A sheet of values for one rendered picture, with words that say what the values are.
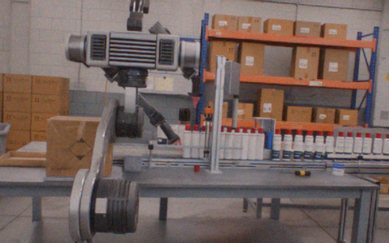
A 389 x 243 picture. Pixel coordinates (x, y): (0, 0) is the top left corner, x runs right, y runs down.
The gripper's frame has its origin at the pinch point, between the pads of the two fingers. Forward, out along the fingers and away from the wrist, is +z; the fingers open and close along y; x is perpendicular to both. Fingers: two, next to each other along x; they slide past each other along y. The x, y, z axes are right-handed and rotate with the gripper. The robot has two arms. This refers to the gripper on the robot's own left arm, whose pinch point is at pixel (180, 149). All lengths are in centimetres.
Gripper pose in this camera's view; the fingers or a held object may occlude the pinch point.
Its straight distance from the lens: 236.8
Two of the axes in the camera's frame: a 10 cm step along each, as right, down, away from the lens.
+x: -8.1, 5.8, -1.1
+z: 5.4, 8.1, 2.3
